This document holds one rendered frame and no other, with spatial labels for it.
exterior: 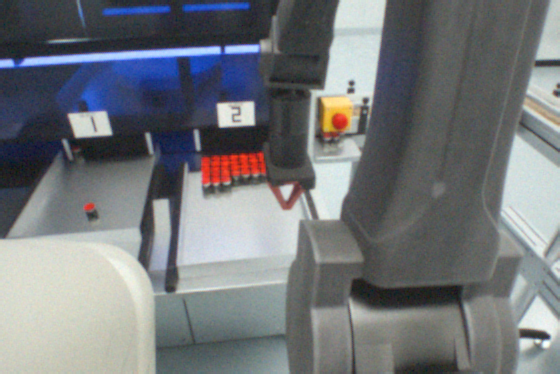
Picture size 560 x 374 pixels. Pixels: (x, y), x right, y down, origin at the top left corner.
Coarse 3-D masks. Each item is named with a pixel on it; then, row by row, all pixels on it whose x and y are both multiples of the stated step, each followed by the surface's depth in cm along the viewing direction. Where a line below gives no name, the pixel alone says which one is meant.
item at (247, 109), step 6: (252, 102) 90; (222, 108) 90; (228, 108) 90; (246, 108) 91; (252, 108) 91; (222, 114) 91; (228, 114) 91; (246, 114) 92; (252, 114) 92; (222, 120) 92; (228, 120) 92; (246, 120) 93; (252, 120) 93; (222, 126) 93
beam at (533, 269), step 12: (504, 216) 133; (516, 216) 133; (504, 228) 133; (516, 228) 128; (528, 228) 128; (516, 240) 128; (528, 240) 123; (540, 240) 124; (528, 252) 122; (540, 252) 119; (528, 264) 123; (540, 264) 117; (552, 264) 115; (528, 276) 123; (540, 276) 118; (552, 276) 113; (540, 288) 118; (552, 288) 113; (552, 300) 113; (552, 312) 114
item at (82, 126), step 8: (96, 112) 86; (104, 112) 87; (72, 120) 87; (80, 120) 87; (88, 120) 87; (96, 120) 87; (104, 120) 88; (80, 128) 88; (88, 128) 88; (104, 128) 89; (80, 136) 89; (88, 136) 89
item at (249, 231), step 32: (192, 192) 90; (256, 192) 90; (288, 192) 90; (192, 224) 80; (224, 224) 80; (256, 224) 80; (288, 224) 81; (192, 256) 73; (224, 256) 73; (256, 256) 69; (288, 256) 69
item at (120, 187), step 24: (48, 168) 92; (72, 168) 98; (96, 168) 98; (120, 168) 98; (144, 168) 98; (48, 192) 89; (72, 192) 89; (96, 192) 89; (120, 192) 89; (144, 192) 90; (24, 216) 79; (48, 216) 82; (72, 216) 82; (120, 216) 82; (144, 216) 80; (72, 240) 74; (96, 240) 75; (120, 240) 76
